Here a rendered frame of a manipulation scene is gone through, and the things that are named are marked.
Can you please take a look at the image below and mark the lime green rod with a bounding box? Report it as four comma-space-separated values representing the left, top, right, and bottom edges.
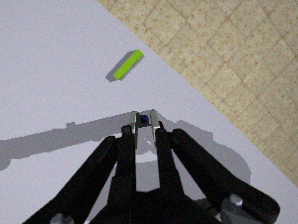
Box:
113, 49, 143, 80

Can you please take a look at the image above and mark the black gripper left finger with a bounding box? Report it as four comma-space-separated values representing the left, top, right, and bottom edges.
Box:
22, 111, 138, 224

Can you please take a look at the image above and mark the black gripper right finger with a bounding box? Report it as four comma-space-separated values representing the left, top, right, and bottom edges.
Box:
150, 109, 280, 224

